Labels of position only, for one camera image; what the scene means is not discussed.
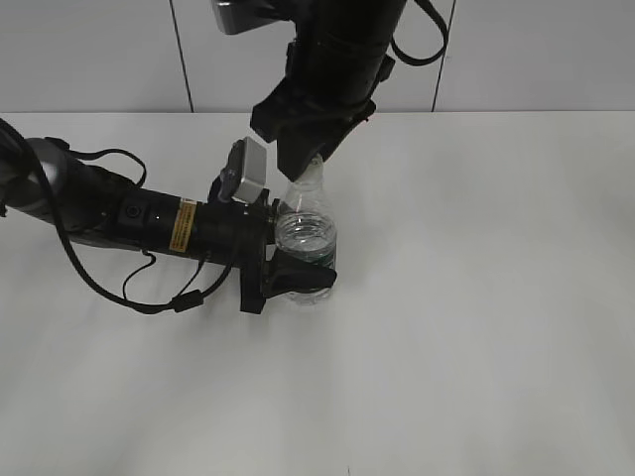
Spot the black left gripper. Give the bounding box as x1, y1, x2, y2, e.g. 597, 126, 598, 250
195, 185, 337, 313

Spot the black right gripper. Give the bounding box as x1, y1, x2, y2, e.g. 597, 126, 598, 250
250, 39, 395, 181

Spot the clear Cestbon water bottle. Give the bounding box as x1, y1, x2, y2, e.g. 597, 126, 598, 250
274, 156, 338, 304

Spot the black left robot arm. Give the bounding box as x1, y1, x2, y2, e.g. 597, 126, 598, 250
1, 122, 336, 315

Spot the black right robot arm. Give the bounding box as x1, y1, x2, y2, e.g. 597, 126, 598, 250
250, 0, 405, 181

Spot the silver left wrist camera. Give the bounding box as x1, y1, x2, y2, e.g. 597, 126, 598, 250
217, 137, 267, 203

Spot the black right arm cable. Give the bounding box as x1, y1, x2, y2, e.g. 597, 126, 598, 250
390, 0, 447, 66

